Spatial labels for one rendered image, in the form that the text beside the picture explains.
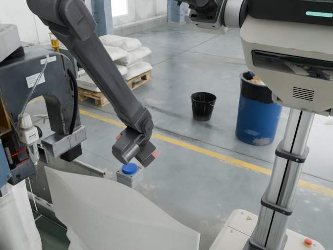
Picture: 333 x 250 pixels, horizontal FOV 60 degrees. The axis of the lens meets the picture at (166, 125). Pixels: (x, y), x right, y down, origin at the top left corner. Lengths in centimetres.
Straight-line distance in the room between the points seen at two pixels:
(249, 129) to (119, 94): 236
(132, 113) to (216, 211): 160
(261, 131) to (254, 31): 213
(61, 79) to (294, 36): 66
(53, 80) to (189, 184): 171
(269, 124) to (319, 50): 215
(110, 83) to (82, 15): 18
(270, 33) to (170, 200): 166
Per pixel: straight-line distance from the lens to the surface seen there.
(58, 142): 99
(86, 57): 58
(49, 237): 163
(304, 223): 234
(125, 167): 118
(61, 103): 95
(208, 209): 223
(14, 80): 84
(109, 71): 63
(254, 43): 85
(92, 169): 139
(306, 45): 83
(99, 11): 683
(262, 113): 284
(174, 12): 945
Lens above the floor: 156
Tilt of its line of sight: 29 degrees down
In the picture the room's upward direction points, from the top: 1 degrees clockwise
